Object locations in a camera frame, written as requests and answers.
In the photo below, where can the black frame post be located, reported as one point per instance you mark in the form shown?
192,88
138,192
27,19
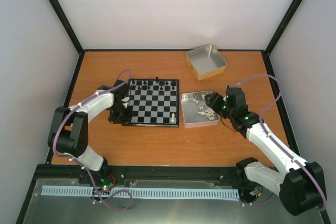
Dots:
66,25
289,14

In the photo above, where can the black frame post right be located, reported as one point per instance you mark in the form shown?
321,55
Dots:
289,14

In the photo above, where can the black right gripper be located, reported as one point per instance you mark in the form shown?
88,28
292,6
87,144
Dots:
213,102

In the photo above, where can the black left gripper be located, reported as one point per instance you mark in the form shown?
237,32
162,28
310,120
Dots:
124,120

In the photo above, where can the black and silver chessboard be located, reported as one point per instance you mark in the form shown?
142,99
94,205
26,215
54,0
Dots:
152,104

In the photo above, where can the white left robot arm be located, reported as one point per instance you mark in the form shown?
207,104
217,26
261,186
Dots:
69,136

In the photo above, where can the silver embossed tin tray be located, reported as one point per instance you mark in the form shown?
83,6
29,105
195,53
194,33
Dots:
195,111

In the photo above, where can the light blue slotted cable duct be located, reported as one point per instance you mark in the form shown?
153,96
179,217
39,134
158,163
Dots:
147,193

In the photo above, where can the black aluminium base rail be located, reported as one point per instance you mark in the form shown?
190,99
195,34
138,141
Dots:
224,176

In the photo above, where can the gold square tin box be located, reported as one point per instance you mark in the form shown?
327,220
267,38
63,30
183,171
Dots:
205,62

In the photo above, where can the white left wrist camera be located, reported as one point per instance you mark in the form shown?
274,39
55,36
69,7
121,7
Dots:
125,101

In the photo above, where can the black frame post left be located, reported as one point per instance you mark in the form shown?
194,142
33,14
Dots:
66,25

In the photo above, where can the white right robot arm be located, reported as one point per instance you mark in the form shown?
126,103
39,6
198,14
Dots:
298,184

